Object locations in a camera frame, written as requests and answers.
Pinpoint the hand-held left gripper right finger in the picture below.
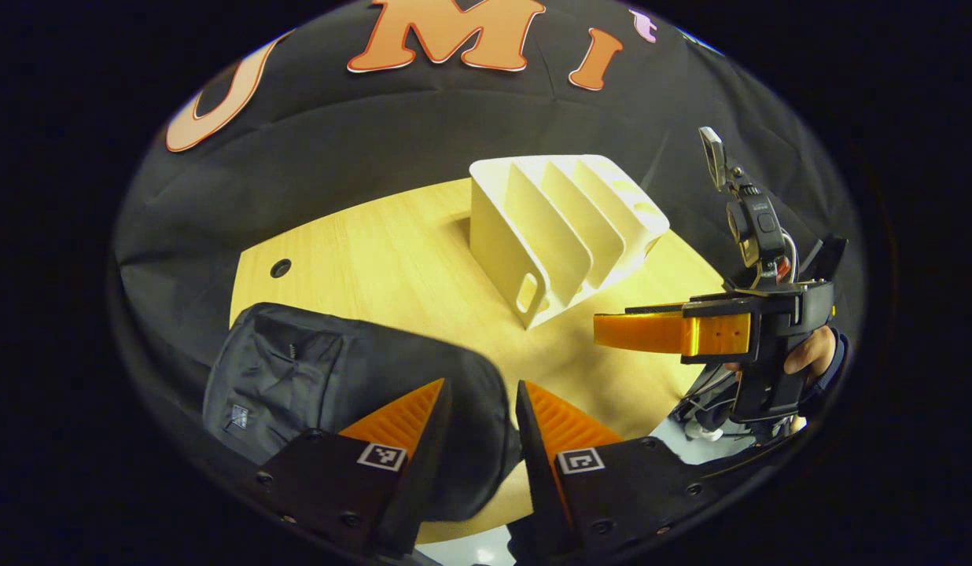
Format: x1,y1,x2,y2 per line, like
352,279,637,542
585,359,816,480
515,380,731,565

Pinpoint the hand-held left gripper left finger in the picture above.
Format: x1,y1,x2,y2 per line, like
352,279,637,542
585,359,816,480
252,377,454,557

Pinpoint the black schoolbag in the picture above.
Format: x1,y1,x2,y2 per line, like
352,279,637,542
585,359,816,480
201,302,512,524

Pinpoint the white plastic bookshelf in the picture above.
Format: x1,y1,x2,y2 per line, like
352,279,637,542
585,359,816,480
468,154,672,331

